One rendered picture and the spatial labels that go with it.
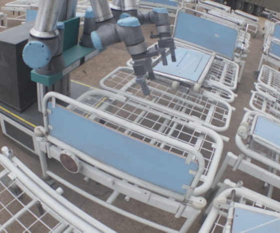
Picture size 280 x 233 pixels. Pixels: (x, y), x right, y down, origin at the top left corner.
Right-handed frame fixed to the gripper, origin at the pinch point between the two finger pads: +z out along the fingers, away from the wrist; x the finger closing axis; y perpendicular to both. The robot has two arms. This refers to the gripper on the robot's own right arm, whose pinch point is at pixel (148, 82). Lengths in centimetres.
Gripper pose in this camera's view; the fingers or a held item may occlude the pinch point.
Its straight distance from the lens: 124.1
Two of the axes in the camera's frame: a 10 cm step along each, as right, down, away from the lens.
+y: -9.3, 0.9, 3.6
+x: -2.3, 6.1, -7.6
